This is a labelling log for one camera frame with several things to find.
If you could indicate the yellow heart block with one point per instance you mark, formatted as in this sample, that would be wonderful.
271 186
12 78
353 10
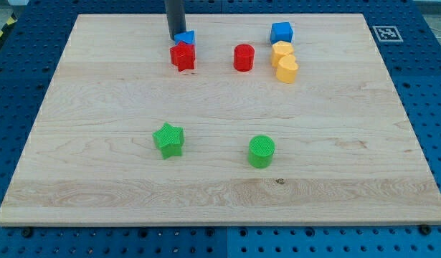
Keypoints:
287 69

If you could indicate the green cylinder block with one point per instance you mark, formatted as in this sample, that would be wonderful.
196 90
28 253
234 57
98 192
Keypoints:
260 152

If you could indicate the green star block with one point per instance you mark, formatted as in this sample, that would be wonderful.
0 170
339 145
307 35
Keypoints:
169 140

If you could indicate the wooden board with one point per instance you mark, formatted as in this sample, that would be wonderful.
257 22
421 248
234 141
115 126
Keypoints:
345 151

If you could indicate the white fiducial marker tag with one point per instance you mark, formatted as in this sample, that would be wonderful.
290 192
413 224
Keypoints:
386 33

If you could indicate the yellow pentagon block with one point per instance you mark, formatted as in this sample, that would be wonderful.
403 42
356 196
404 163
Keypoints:
279 50

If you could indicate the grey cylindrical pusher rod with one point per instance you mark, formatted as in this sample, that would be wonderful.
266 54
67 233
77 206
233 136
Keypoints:
175 14

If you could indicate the red star block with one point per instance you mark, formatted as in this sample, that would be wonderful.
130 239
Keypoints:
183 56

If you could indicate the red cylinder block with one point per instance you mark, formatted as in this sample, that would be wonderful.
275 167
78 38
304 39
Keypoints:
243 57

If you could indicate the blue triangle block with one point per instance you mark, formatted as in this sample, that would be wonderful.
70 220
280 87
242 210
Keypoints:
187 37

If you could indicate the blue cube block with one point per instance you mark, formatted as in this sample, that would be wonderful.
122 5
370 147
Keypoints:
281 31

